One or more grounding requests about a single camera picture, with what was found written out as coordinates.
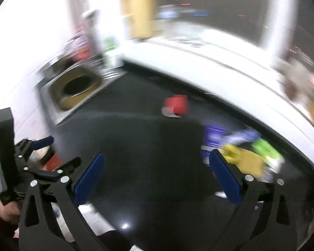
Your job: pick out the green packet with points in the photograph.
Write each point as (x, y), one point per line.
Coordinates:
(267, 149)

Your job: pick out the person's left hand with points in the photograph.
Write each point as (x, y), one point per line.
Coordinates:
(7, 211)

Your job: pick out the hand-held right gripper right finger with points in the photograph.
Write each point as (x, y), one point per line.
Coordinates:
(225, 177)

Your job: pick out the red container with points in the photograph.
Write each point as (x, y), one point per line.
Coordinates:
(176, 104)

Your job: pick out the brown blurry object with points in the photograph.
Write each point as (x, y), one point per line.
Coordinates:
(294, 81)

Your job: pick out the tan cardboard piece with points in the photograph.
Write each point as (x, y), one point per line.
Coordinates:
(251, 162)

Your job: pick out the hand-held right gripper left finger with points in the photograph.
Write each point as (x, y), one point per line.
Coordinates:
(90, 180)

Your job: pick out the green bottle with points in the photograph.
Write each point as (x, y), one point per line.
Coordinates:
(110, 44)

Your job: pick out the red packets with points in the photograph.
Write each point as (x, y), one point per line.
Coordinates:
(79, 48)

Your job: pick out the white bottle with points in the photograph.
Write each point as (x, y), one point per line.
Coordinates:
(91, 28)

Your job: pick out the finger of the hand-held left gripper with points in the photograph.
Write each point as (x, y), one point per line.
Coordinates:
(68, 166)
(43, 142)

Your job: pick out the stainless steel sink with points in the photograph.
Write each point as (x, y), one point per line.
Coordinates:
(76, 89)

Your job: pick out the yellow plastic piece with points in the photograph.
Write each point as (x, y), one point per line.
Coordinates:
(231, 154)

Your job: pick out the dark window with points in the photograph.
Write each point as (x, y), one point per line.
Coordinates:
(212, 5)

